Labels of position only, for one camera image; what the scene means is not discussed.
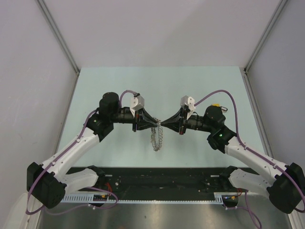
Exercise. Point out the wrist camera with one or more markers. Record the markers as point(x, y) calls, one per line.
point(137, 103)
point(188, 101)

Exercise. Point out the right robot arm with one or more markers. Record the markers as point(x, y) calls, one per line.
point(282, 184)

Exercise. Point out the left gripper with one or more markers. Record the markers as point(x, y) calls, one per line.
point(138, 119)

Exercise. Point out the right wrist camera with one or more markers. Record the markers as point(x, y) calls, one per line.
point(188, 101)

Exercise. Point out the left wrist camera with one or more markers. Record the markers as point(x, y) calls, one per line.
point(137, 103)

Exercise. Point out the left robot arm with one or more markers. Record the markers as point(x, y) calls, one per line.
point(49, 181)

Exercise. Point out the black white tag key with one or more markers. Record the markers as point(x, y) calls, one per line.
point(224, 109)

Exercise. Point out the metal keyring holder disc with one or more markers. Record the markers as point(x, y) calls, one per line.
point(157, 136)

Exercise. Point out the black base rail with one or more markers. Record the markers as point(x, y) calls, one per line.
point(164, 184)

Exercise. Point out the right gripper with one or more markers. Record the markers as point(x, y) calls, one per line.
point(179, 120)

